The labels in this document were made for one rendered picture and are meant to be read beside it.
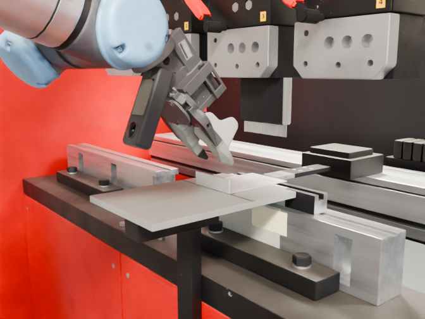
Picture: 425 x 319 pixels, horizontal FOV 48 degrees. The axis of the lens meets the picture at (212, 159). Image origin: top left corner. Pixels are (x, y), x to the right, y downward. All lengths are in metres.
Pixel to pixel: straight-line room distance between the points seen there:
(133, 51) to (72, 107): 1.11
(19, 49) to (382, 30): 0.42
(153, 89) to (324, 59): 0.23
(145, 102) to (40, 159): 0.90
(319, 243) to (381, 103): 0.61
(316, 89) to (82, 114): 0.72
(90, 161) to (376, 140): 0.76
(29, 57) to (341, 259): 0.50
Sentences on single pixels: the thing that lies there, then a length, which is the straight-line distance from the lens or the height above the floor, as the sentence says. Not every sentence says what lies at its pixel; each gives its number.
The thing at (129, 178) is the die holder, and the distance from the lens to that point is 1.16.
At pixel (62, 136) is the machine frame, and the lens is 1.54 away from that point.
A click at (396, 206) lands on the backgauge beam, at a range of 0.95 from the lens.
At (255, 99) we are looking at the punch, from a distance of 0.82.
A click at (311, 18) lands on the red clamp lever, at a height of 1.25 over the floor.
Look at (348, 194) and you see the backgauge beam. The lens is 1.00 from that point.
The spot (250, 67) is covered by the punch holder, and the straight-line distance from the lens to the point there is 0.78.
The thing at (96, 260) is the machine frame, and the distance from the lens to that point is 1.11.
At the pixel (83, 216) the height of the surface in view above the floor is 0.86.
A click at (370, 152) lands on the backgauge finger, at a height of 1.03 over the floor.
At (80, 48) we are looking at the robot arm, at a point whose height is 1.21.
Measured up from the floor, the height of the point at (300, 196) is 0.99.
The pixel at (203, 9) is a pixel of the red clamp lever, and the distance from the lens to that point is 0.83.
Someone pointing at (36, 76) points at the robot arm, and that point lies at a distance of 0.57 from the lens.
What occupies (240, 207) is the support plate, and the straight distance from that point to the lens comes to 0.68.
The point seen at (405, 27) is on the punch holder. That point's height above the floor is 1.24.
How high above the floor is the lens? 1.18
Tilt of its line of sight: 10 degrees down
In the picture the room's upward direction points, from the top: straight up
